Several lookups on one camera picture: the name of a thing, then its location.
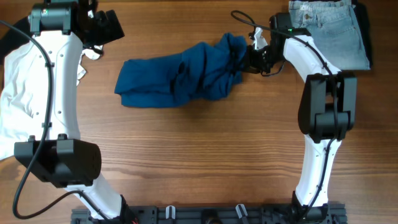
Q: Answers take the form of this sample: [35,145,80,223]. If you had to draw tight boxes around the blue polo shirt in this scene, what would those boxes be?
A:
[114,33,247,108]

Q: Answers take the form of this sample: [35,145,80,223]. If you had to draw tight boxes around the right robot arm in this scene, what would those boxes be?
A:
[236,13,357,223]

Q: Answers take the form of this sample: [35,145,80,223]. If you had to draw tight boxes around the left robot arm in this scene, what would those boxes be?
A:
[14,1,138,223]

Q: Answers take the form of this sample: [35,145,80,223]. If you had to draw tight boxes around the black garment at left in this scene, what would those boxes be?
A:
[1,17,30,65]

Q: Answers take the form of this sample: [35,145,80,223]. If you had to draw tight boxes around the folded light blue jeans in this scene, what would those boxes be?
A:
[289,1,370,70]

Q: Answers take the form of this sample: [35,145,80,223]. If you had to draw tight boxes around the white printed t-shirt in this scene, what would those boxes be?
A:
[0,40,104,161]

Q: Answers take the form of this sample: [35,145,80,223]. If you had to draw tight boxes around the black folded garment under jeans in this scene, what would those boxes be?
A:
[351,0,373,68]

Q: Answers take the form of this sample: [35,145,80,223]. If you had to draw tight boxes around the right black camera cable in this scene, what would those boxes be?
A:
[230,9,340,218]

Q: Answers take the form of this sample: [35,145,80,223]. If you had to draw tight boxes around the black camera cable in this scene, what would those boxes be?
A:
[0,20,109,222]
[230,9,340,218]

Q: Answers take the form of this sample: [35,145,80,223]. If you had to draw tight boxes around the left black camera cable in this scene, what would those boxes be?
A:
[0,20,109,222]

